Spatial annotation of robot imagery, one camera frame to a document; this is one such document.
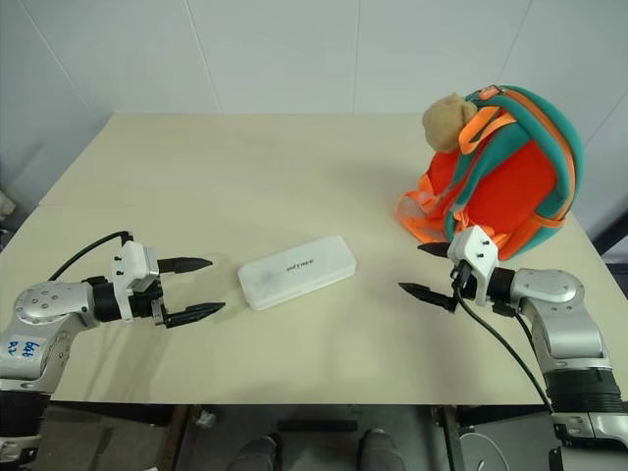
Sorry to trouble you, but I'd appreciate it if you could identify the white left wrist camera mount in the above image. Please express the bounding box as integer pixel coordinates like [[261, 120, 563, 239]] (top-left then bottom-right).
[[108, 239, 161, 323]]

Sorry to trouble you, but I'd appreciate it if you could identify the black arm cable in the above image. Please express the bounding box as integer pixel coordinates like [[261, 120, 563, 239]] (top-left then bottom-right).
[[47, 230, 136, 283], [451, 267, 558, 413]]

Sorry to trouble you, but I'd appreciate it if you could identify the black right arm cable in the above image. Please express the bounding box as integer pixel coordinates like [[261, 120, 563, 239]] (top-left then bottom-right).
[[451, 267, 558, 413]]

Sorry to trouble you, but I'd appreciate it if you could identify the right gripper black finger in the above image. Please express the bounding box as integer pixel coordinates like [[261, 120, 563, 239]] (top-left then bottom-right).
[[417, 240, 455, 257], [397, 282, 459, 314]]

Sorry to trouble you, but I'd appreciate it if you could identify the orange and teal backpack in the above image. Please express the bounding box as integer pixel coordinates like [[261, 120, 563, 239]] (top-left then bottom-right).
[[394, 83, 587, 261]]

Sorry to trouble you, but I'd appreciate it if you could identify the white plastic pencil case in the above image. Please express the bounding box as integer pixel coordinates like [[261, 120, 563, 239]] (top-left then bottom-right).
[[236, 235, 359, 312]]

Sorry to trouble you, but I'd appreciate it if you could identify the black metal rack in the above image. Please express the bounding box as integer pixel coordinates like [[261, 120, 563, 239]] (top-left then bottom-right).
[[586, 194, 628, 269]]

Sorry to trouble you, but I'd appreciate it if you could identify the black metal table leg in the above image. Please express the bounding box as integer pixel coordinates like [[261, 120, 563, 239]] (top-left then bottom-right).
[[430, 405, 465, 471]]

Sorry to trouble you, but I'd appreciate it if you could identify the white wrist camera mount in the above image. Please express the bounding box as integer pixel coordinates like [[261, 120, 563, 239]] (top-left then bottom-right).
[[108, 239, 161, 323], [446, 226, 498, 305]]

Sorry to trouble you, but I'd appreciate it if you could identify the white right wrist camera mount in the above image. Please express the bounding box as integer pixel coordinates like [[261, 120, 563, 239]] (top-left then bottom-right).
[[446, 226, 498, 305]]

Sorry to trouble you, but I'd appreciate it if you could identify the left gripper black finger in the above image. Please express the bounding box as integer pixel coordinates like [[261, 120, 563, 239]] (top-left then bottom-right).
[[157, 256, 215, 276], [165, 301, 228, 330]]

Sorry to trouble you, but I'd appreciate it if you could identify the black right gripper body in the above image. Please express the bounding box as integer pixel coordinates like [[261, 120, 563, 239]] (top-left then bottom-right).
[[449, 259, 481, 302]]

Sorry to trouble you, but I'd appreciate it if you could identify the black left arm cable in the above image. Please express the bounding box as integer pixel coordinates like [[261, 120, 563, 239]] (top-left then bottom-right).
[[47, 230, 136, 283]]

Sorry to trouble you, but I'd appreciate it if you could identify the thin white floor cable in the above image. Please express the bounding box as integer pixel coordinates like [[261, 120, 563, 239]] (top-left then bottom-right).
[[459, 430, 507, 471]]

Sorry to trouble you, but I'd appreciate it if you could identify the dark rounded shape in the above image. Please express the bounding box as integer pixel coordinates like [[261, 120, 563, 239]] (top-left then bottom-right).
[[229, 435, 280, 471], [357, 428, 402, 471]]

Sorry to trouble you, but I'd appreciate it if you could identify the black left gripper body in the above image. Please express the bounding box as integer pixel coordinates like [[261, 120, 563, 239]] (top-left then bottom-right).
[[128, 277, 171, 330]]

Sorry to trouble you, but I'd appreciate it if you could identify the tan plush toy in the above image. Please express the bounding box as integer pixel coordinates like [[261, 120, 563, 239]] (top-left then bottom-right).
[[422, 91, 479, 154]]

